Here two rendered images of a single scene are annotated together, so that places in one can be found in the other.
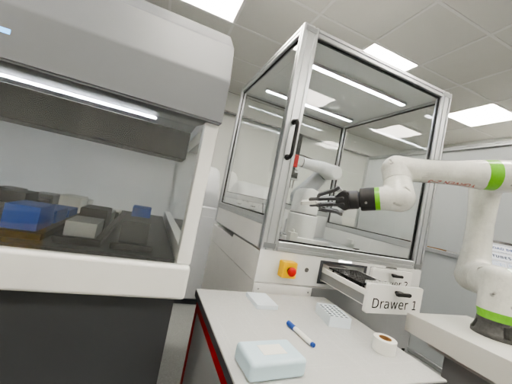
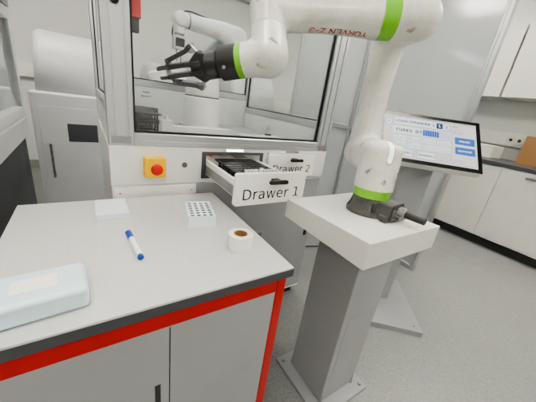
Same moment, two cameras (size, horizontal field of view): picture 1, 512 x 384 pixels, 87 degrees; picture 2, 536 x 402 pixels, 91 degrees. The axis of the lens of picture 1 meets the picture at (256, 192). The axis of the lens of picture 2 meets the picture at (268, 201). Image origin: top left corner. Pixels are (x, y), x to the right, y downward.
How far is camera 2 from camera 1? 0.45 m
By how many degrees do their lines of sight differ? 27
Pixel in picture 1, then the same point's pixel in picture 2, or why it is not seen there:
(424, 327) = (299, 212)
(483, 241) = (374, 112)
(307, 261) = (183, 155)
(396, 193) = (258, 48)
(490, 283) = (367, 159)
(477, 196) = (376, 54)
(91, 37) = not seen: outside the picture
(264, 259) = (118, 158)
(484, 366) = (340, 244)
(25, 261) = not seen: outside the picture
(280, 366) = (31, 308)
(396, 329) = not seen: hidden behind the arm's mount
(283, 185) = (119, 49)
